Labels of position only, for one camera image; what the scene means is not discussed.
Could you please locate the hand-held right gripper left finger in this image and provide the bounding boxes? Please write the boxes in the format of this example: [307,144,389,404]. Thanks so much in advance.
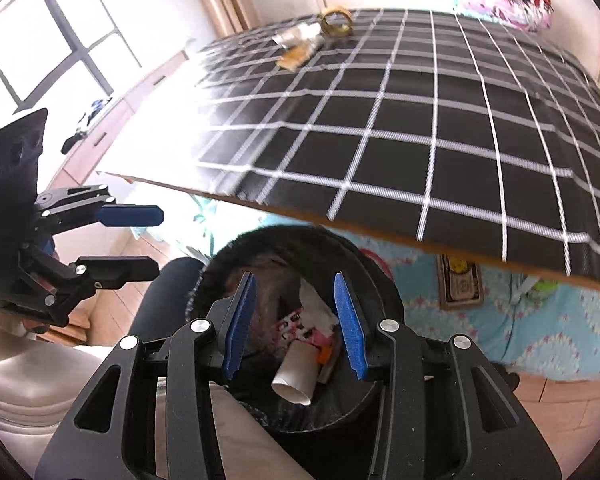
[35,271,258,480]

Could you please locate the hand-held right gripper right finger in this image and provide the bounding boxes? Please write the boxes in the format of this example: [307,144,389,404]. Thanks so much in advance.
[332,271,563,480]

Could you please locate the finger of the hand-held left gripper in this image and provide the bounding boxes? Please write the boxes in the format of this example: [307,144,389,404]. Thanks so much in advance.
[29,247,161,302]
[34,185,165,234]

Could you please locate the white tissue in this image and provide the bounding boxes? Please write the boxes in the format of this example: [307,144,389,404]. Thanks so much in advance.
[299,280,339,332]

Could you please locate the black trash bin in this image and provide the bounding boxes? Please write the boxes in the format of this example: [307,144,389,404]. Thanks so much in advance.
[184,225,407,435]

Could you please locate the white paper cup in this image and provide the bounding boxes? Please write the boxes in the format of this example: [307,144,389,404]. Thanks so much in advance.
[271,340,322,406]

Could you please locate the pink spotted wrapper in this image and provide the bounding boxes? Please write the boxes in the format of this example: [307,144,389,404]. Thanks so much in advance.
[277,310,314,344]

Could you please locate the dark items on cabinet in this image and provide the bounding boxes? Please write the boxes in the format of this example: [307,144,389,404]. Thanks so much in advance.
[61,97,115,155]

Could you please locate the wooden window cabinet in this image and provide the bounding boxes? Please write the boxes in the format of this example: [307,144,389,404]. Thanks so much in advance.
[49,52,192,187]

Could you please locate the yellow patterned box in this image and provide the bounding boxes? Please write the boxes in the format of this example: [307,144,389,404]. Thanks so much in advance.
[437,254,484,311]

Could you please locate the window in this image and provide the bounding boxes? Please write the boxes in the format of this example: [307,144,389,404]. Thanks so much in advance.
[0,0,147,117]

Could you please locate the green plastic bag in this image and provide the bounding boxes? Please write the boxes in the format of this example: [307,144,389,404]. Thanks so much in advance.
[514,277,558,302]

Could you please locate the black white grid cloth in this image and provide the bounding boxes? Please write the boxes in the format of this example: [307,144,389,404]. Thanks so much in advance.
[97,7,600,292]

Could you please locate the silver blister pack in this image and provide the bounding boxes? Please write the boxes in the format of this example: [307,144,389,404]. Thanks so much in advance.
[272,25,315,52]

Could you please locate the yellow tape roll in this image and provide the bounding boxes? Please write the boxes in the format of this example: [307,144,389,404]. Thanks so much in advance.
[319,5,354,37]

